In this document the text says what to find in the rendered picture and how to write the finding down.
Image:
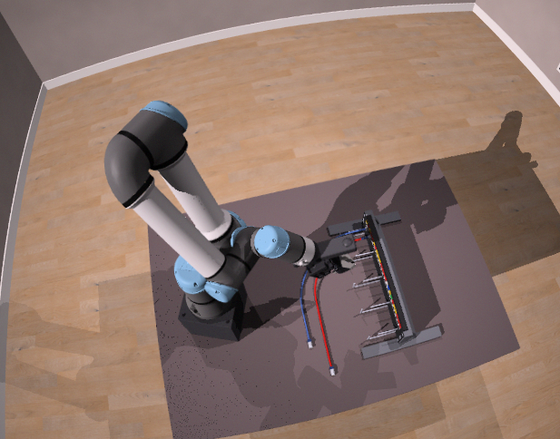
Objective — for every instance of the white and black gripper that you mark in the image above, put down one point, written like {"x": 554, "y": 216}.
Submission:
{"x": 323, "y": 268}

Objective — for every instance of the grey port rack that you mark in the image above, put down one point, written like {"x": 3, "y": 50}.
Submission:
{"x": 397, "y": 307}

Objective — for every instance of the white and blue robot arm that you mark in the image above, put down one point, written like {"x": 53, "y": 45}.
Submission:
{"x": 154, "y": 136}

